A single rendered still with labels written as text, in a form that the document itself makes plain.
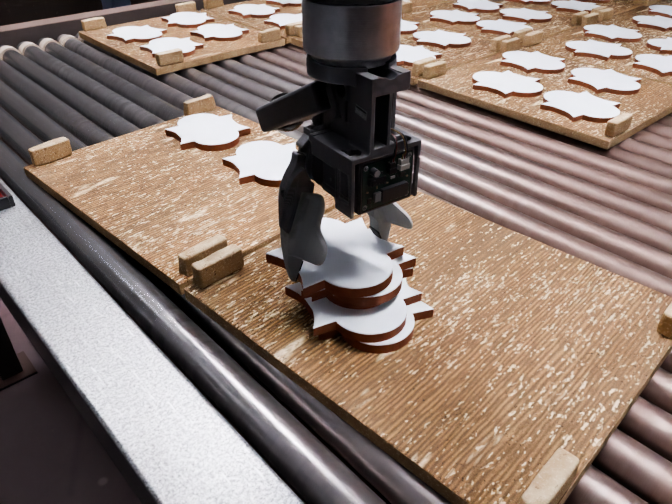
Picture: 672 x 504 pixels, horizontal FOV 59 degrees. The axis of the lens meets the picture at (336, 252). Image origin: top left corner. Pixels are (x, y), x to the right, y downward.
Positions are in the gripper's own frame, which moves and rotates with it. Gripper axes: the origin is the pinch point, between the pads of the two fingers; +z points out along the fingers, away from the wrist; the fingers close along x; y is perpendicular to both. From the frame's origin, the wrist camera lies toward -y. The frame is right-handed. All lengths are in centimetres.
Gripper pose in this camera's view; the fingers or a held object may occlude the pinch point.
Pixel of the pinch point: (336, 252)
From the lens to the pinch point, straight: 58.9
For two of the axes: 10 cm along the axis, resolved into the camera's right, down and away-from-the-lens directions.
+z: 0.0, 8.2, 5.7
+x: 8.2, -3.2, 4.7
